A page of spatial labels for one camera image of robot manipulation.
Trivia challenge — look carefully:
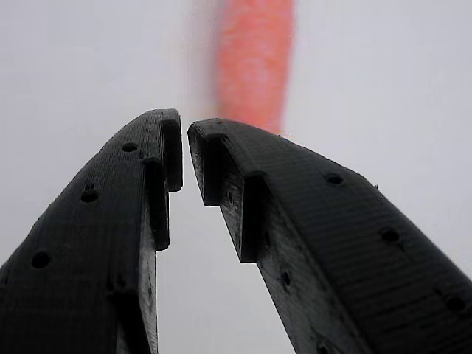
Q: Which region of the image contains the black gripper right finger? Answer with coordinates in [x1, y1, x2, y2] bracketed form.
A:
[187, 117, 472, 354]

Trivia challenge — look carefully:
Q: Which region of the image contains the large white paper sheet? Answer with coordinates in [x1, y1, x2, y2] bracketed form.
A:
[0, 0, 472, 354]

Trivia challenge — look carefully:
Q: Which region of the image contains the small orange object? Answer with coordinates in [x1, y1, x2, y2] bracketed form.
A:
[215, 0, 297, 138]

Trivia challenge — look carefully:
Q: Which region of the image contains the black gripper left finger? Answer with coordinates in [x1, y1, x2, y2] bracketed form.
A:
[0, 108, 184, 354]

